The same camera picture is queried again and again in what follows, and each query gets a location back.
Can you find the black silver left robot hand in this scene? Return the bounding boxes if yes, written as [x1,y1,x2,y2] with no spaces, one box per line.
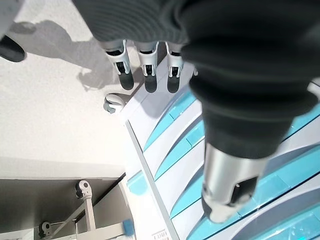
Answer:
[72,0,320,223]

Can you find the deep blue white cart drawer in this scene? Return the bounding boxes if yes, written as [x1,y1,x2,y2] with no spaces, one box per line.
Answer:
[139,84,203,151]
[142,117,208,176]

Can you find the shallow blue white cart drawer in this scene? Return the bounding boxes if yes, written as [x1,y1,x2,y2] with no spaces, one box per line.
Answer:
[169,154,320,221]
[153,109,320,191]

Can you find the white grey cart caster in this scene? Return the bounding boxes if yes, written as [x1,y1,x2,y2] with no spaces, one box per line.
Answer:
[103,92,126,115]

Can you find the white blue medical cart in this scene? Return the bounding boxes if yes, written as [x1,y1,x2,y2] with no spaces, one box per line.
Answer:
[123,57,320,240]

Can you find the light blue waste bin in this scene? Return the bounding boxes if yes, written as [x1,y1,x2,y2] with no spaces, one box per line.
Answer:
[126,171,151,200]

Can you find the white black bed caster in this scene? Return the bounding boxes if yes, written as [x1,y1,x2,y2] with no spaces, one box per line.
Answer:
[74,180,91,200]
[38,221,53,238]

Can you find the blue bed corner pad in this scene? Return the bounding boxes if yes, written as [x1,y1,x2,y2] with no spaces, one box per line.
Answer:
[121,218,137,236]

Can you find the silver left robot leg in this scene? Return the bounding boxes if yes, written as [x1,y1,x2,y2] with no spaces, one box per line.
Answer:
[0,0,28,63]

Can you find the white hospital bed frame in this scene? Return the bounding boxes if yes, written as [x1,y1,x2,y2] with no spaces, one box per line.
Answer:
[0,174,137,240]

